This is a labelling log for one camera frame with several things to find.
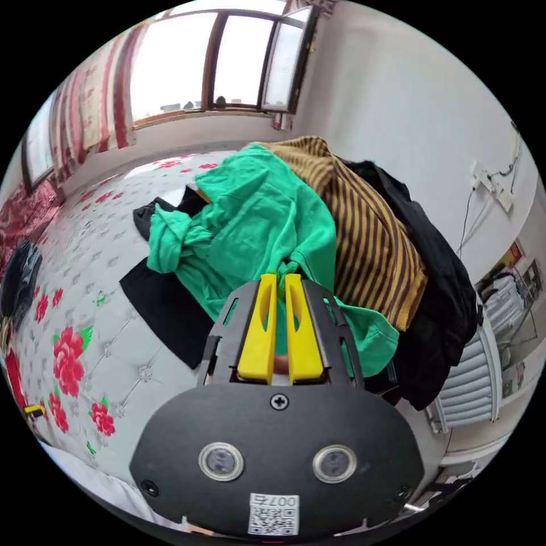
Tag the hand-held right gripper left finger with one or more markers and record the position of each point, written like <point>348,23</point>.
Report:
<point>256,341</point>

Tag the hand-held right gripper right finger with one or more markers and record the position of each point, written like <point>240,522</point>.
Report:
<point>302,341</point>

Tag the green short sleeve shirt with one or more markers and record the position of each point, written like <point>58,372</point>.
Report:
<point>264,213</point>

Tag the pile of clothes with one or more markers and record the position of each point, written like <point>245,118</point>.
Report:
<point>371,239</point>

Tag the dark folded garment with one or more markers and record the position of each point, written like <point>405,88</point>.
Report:
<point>21,277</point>

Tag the bed with flowered quilt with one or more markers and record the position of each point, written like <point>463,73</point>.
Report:
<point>106,264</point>

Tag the white radiator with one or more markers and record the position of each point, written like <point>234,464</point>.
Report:
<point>469,384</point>

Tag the red patterned blanket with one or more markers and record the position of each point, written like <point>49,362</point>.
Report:
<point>23,213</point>

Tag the white power strip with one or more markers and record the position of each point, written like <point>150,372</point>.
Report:
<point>490,183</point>

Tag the red striped curtain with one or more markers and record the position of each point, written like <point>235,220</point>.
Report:
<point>98,94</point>

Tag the window with brown frame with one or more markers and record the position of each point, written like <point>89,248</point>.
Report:
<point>179,59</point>

